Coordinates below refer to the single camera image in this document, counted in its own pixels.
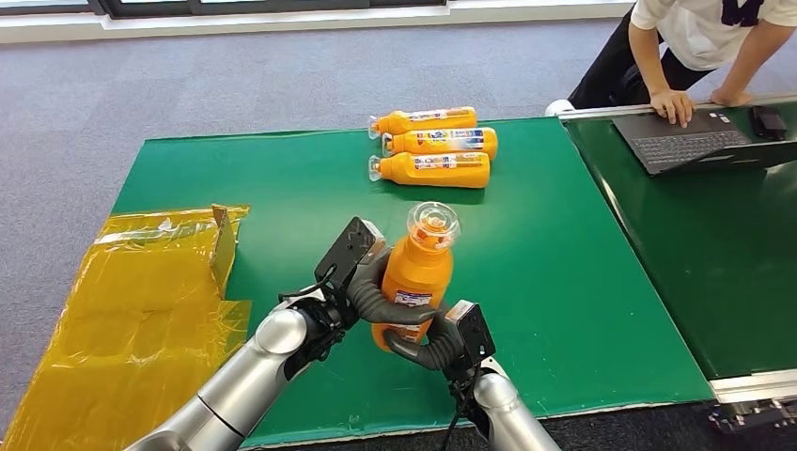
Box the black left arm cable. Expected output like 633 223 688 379
278 264 338 304

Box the brown cardboard piece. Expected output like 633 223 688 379
210 204 240 298

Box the small black device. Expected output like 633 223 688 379
748 104 789 142

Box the dark grey laptop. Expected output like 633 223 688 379
612 108 797 178

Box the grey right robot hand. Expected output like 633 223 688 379
383 311 466 372

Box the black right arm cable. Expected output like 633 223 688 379
438 378 482 451

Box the orange bottle blue label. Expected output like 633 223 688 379
381 127 499 163

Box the orange bottle large body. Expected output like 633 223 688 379
367 151 492 190

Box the yellow plastic sheet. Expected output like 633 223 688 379
3 205 254 451

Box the black conveyor side bracket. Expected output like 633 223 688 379
706 397 797 437

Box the orange bottle clear cap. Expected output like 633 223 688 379
371 201 462 353

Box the person's left hand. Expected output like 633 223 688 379
710 87 756 109

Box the green table mat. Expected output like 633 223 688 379
112 117 716 448

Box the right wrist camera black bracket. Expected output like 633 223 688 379
444 300 498 382

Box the orange bottle slim label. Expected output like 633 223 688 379
367 106 478 141

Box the green conveyor belt table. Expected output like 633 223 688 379
556 93 797 406

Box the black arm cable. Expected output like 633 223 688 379
278 264 338 304
438 378 482 451

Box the dark window frame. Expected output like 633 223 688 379
0 0 636 19

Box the wrist camera black bracket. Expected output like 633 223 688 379
444 300 498 382
314 216 388 295

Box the person's right hand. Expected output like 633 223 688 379
649 88 696 130

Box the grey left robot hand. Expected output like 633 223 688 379
346 248 438 325

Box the person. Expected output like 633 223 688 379
544 0 797 130

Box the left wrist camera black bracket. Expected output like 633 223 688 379
314 216 388 295

